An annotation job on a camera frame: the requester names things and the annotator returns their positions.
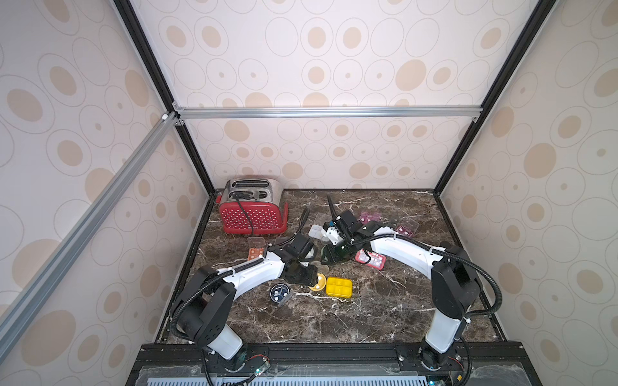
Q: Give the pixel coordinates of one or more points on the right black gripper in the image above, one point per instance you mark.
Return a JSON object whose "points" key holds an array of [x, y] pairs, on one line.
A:
{"points": [[341, 229]]}

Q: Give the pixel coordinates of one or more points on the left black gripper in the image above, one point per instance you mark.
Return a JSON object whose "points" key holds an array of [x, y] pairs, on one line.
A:
{"points": [[311, 279]]}

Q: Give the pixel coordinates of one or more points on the yellow round pillbox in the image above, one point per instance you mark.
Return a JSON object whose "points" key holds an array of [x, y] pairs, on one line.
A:
{"points": [[321, 283]]}

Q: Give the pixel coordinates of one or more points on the yellow lidded rectangular pillbox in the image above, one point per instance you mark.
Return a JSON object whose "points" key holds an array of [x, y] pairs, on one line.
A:
{"points": [[339, 288]]}

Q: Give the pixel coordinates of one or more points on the dark blue round pillbox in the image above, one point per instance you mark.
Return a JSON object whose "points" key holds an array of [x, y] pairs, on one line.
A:
{"points": [[280, 293]]}

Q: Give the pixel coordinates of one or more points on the magenta pillbox clear lid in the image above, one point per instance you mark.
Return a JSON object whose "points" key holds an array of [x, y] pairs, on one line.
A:
{"points": [[407, 226]]}

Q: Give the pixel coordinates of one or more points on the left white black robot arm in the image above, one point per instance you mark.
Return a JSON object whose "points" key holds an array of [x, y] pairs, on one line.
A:
{"points": [[200, 313]]}

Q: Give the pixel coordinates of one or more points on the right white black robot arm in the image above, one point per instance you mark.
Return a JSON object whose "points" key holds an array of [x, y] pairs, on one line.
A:
{"points": [[460, 289]]}

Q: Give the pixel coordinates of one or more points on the white pillbox rear clear lid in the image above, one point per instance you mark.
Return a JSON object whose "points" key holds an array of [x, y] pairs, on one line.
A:
{"points": [[317, 230]]}

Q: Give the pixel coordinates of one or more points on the orange square pillbox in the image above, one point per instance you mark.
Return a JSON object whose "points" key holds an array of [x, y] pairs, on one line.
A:
{"points": [[257, 246]]}

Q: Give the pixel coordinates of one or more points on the red rectangular pillbox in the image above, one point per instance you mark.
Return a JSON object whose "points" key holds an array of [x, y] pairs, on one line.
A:
{"points": [[372, 259]]}

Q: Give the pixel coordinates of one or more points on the magenta pillbox rear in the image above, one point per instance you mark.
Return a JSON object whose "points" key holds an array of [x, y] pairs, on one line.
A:
{"points": [[366, 217]]}

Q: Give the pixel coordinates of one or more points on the red and silver toaster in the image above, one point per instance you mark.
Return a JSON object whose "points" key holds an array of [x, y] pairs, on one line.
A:
{"points": [[253, 206]]}

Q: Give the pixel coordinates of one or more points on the rear aluminium frame rail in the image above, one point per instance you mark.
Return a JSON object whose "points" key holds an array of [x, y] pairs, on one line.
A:
{"points": [[184, 114]]}

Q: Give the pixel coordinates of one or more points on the aluminium frame rail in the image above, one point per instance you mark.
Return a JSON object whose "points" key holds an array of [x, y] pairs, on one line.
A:
{"points": [[50, 275], [184, 114]]}

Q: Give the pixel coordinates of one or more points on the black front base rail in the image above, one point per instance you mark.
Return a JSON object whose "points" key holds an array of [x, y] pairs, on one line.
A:
{"points": [[501, 363]]}

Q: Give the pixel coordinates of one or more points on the left aluminium frame rail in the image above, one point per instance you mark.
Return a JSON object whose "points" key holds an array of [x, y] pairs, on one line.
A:
{"points": [[50, 275]]}

